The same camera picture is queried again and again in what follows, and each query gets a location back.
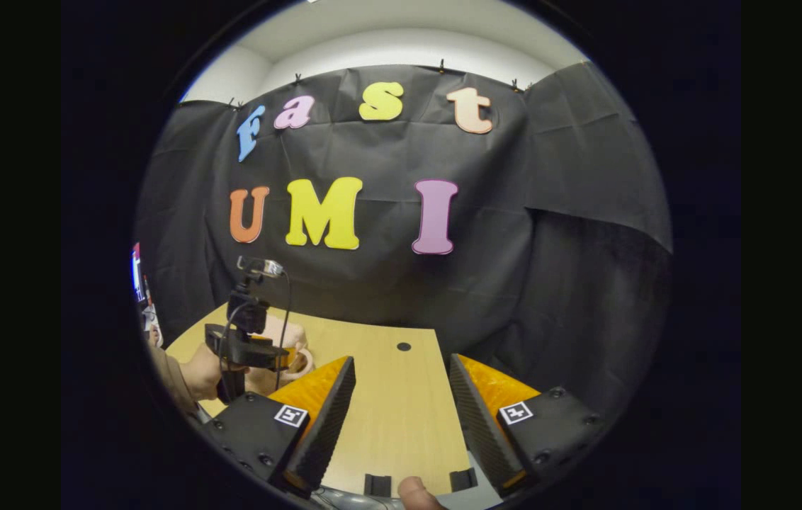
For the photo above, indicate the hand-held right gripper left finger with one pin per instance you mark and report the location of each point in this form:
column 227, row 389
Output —
column 326, row 414

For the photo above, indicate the black backdrop cloth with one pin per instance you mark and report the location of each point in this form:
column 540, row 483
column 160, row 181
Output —
column 401, row 283

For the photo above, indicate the computer screen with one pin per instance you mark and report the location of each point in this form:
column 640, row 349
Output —
column 137, row 273

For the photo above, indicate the black table bracket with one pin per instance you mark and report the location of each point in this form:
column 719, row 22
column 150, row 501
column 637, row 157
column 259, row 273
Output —
column 462, row 479
column 377, row 485

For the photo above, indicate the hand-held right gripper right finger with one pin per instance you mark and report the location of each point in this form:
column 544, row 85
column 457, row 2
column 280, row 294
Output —
column 479, row 418

